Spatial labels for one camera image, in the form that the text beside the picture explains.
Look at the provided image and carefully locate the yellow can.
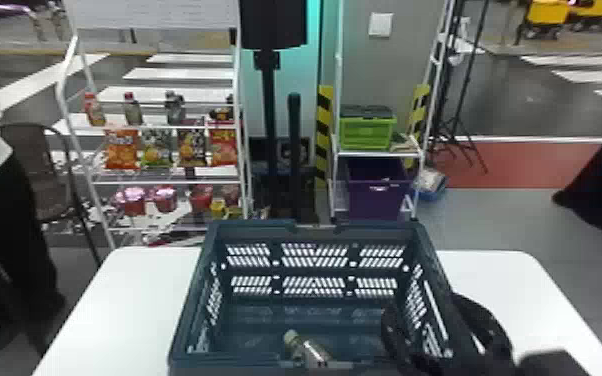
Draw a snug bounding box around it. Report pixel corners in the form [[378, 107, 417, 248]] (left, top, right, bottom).
[[208, 198, 228, 221]]

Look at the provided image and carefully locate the green crate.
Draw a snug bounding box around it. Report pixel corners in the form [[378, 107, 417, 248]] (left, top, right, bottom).
[[338, 104, 398, 152]]

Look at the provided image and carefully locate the grey bottle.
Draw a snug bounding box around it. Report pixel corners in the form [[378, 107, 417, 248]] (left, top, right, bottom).
[[163, 90, 187, 126], [281, 328, 334, 369]]

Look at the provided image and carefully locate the green snack packet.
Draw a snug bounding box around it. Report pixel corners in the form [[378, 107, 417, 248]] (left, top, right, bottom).
[[140, 128, 174, 169]]

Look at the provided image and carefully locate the red snack packet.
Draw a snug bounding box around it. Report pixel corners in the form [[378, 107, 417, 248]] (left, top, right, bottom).
[[208, 121, 240, 168]]

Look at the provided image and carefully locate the white wire rack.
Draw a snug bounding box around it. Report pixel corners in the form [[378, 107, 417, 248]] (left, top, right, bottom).
[[53, 0, 253, 249]]

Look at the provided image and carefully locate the purple crate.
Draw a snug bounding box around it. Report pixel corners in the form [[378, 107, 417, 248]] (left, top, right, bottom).
[[346, 157, 414, 222]]

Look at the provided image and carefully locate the orange bottle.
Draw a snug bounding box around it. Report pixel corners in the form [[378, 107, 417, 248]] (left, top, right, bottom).
[[82, 92, 107, 128]]

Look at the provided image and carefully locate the small blue basket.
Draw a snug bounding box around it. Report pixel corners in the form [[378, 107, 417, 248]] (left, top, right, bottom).
[[415, 169, 450, 202]]

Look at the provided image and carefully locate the orange snack packet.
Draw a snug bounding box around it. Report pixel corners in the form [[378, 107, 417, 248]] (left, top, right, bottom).
[[103, 128, 140, 171]]

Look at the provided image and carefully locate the black tripod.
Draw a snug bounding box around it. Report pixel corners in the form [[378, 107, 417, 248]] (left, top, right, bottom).
[[431, 0, 492, 176]]

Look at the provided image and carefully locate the red noodle cup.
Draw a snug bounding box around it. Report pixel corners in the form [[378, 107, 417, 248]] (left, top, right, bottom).
[[188, 184, 215, 214], [150, 185, 179, 214], [113, 187, 148, 218], [219, 184, 242, 208]]

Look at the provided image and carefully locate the white wall plate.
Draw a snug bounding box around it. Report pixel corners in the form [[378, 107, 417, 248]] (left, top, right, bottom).
[[367, 12, 395, 38]]

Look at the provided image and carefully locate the yellow black striped post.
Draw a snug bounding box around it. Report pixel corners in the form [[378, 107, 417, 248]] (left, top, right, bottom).
[[314, 84, 335, 181], [407, 83, 432, 144]]

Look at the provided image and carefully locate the white shelf trolley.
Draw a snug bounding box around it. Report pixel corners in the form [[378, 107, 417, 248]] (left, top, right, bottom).
[[328, 0, 456, 223]]

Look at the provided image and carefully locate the black snack packet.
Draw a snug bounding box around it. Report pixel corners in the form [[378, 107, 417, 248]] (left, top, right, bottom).
[[176, 128, 208, 169]]

